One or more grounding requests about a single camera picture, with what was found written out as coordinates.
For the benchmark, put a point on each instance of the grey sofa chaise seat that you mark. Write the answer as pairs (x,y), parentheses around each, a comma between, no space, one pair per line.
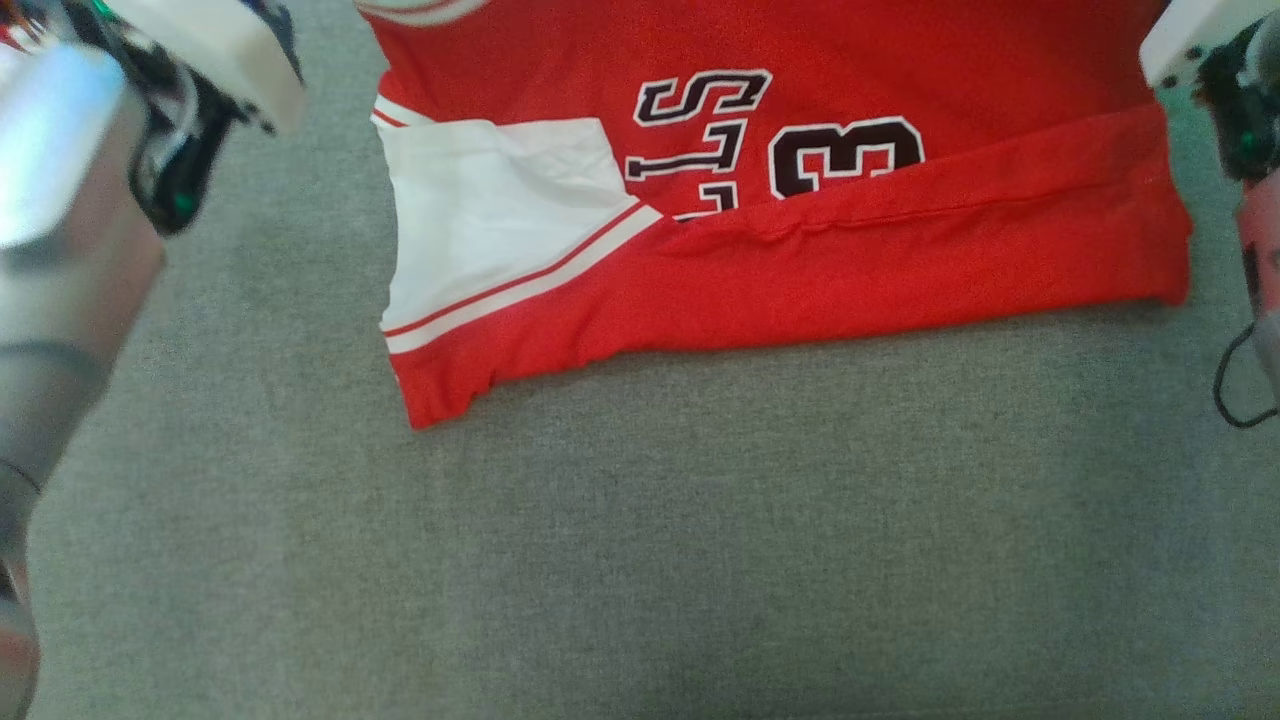
(640,560)

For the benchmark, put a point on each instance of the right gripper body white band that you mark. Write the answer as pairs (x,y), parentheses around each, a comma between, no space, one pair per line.
(1190,30)

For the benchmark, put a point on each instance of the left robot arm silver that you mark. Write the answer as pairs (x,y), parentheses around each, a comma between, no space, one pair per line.
(60,250)

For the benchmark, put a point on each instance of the red basketball jersey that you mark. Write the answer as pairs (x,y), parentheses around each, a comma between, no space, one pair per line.
(900,250)

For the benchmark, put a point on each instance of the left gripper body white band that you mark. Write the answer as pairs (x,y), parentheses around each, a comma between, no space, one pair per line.
(220,50)

